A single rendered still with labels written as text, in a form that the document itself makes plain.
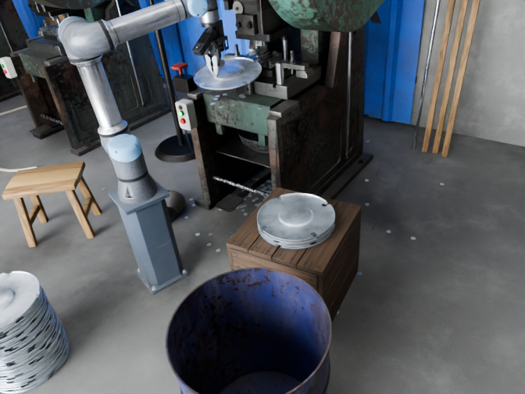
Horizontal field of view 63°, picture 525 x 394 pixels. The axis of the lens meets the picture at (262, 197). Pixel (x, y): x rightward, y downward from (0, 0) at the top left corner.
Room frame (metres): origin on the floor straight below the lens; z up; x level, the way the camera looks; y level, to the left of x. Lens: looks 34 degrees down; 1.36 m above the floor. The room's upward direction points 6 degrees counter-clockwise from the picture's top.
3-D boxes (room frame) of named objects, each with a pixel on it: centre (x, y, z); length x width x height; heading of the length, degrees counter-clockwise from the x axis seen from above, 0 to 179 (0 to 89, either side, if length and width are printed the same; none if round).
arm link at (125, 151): (1.46, 0.49, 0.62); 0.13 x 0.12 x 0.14; 26
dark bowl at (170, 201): (1.91, 0.57, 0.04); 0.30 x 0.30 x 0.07
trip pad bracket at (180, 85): (2.05, 0.31, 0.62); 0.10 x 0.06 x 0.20; 51
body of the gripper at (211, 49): (1.78, 0.13, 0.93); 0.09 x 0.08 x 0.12; 141
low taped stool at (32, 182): (1.88, 1.07, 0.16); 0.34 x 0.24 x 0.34; 94
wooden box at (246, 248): (1.28, -0.12, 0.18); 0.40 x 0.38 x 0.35; 148
